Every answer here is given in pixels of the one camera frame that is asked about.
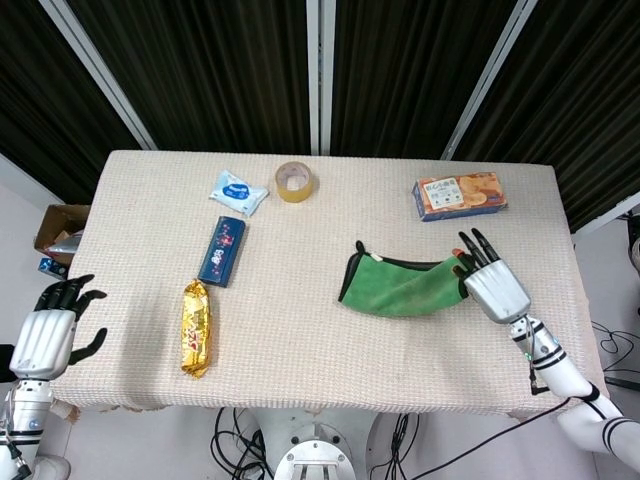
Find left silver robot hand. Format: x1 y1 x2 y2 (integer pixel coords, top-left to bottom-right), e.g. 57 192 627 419
9 273 109 381

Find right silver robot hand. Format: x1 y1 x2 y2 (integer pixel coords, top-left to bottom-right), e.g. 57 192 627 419
451 228 532 325

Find green microfiber cloth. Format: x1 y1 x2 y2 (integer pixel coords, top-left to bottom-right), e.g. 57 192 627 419
337 240 470 317

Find small blue box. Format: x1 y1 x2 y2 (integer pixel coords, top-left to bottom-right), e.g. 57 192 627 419
38 257 70 279

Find orange biscuit box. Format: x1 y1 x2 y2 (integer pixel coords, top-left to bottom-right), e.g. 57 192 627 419
411 172 509 223

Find brown cardboard box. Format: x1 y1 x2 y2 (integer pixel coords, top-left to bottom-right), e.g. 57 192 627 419
33 203 92 267

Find black device on stand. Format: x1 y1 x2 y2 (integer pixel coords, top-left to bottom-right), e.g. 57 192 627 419
619 205 640 275

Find gold foil snack bag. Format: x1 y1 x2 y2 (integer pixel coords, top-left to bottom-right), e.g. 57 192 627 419
179 279 214 381

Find beige woven tablecloth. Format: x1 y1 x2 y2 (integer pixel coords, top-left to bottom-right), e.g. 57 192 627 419
51 150 617 417

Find dark blue rectangular box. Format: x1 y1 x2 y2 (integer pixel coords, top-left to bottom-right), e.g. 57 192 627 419
197 215 247 289

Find yellow tape roll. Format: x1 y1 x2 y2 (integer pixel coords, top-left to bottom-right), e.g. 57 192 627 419
274 161 315 204

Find white robot torso base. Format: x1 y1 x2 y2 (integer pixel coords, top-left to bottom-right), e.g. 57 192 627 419
249 405 386 480

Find blue white tissue pack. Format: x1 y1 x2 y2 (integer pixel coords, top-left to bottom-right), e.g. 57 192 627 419
208 168 271 218

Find black cable bundle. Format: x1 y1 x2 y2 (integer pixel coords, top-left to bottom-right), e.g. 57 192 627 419
591 319 640 392

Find black floor cables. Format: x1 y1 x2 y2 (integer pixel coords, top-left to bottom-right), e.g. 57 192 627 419
213 407 275 480

